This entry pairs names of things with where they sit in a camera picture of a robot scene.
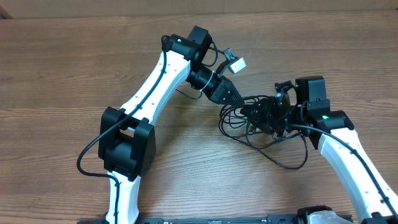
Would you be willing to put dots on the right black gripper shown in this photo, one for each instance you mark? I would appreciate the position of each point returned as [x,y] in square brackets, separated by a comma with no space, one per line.
[264,117]

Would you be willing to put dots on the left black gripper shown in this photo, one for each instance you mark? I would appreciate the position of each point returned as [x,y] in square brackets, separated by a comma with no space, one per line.
[221,89]

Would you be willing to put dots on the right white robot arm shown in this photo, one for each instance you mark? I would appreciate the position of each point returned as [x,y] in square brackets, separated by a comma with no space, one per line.
[303,106]

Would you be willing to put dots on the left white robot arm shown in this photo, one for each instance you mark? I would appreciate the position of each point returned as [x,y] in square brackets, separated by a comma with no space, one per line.
[127,146]

